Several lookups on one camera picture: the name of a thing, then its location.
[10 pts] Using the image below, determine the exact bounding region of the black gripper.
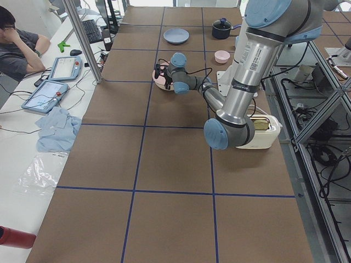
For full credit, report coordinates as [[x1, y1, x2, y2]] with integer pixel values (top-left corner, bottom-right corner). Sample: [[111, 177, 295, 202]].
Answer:
[[153, 63, 172, 90]]

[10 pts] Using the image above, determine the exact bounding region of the pink plate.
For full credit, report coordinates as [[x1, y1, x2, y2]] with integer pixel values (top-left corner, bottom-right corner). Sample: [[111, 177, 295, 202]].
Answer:
[[151, 61, 174, 90]]

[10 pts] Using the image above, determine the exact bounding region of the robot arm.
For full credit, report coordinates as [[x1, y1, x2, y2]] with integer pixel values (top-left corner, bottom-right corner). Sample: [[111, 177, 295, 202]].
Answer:
[[155, 1, 340, 150]]

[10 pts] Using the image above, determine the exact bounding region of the cream plate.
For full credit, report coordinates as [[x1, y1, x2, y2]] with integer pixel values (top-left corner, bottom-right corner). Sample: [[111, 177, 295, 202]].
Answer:
[[155, 83, 174, 92]]

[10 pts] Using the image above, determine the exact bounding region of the light blue plate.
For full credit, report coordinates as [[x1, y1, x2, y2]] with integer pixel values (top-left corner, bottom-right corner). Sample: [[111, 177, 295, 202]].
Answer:
[[163, 28, 190, 44]]

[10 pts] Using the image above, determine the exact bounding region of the pink bowl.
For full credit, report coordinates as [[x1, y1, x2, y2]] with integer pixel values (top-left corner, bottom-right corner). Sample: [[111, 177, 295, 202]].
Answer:
[[214, 50, 230, 64]]

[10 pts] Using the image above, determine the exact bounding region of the dark blue pot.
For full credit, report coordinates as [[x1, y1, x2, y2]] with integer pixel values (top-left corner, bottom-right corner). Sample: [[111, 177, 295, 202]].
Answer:
[[212, 24, 241, 39]]

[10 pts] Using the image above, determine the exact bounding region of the black keyboard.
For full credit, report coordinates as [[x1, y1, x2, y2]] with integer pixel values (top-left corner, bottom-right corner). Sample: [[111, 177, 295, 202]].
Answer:
[[82, 19, 103, 44]]

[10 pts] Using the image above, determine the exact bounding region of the glass pot lid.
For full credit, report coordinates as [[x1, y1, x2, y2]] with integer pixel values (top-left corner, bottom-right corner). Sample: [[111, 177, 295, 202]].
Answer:
[[212, 18, 231, 30]]

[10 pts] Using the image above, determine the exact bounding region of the light blue cup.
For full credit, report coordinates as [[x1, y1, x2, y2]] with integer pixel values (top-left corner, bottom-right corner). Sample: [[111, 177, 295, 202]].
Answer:
[[235, 36, 240, 48]]

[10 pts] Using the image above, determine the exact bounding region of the black computer mouse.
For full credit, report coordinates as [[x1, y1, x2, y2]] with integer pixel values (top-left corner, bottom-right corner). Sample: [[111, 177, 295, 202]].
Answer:
[[70, 49, 82, 56]]

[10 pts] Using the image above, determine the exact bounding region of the upper teach pendant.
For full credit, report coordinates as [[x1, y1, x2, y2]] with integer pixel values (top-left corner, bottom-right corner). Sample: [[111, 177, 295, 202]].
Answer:
[[49, 56, 82, 81]]

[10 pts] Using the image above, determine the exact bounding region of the teach pendant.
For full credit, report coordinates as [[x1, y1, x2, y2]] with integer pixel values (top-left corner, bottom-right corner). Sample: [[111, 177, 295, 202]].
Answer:
[[49, 56, 82, 81], [21, 80, 69, 113]]

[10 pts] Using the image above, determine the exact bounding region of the green plastic tool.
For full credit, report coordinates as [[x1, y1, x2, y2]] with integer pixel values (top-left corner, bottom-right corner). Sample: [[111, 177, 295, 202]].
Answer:
[[58, 41, 71, 53]]

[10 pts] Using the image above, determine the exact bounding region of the toast slice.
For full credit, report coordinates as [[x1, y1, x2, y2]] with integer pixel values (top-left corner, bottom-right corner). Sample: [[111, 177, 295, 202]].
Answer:
[[253, 118, 270, 130]]

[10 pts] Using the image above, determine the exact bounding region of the lower teach pendant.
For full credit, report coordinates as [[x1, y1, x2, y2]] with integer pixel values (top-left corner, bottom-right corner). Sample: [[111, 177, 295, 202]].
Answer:
[[21, 80, 69, 113]]

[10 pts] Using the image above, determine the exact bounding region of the light blue cloth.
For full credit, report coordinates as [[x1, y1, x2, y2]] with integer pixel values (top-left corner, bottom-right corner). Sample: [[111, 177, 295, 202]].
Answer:
[[35, 106, 82, 152]]

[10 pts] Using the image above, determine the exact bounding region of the cream toaster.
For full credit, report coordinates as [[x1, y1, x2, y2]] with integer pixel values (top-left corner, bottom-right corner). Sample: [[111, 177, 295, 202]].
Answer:
[[237, 107, 282, 150]]

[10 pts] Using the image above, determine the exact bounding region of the seated person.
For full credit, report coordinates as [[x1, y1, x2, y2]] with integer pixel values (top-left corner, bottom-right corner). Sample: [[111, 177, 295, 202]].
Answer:
[[1, 7, 50, 82]]

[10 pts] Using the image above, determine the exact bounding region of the clear plastic bag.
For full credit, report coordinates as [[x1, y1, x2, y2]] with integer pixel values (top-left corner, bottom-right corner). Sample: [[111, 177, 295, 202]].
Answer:
[[14, 152, 68, 198]]

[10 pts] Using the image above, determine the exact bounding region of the red bottle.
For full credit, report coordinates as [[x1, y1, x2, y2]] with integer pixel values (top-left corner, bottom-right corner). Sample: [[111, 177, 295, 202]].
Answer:
[[1, 226, 36, 249]]

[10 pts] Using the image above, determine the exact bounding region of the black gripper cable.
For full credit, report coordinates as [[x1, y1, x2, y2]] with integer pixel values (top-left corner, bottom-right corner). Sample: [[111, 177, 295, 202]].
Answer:
[[157, 58, 213, 91]]

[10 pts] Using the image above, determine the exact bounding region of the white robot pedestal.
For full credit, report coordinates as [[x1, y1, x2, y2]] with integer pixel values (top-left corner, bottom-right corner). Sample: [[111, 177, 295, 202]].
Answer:
[[217, 59, 239, 96]]

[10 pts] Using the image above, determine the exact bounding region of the aluminium frame post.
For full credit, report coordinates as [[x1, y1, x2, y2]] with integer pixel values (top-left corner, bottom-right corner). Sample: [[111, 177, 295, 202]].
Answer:
[[63, 0, 102, 84]]

